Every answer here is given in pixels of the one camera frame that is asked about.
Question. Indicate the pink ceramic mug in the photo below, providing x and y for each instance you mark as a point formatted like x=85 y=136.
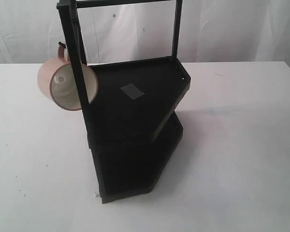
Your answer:
x=56 y=81

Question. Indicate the black two-tier shelf rack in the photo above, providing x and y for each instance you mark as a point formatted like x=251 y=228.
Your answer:
x=131 y=141

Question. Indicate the grey tape patch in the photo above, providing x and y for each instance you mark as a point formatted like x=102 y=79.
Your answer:
x=132 y=91

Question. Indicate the white backdrop curtain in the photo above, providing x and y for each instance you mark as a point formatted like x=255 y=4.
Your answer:
x=210 y=31

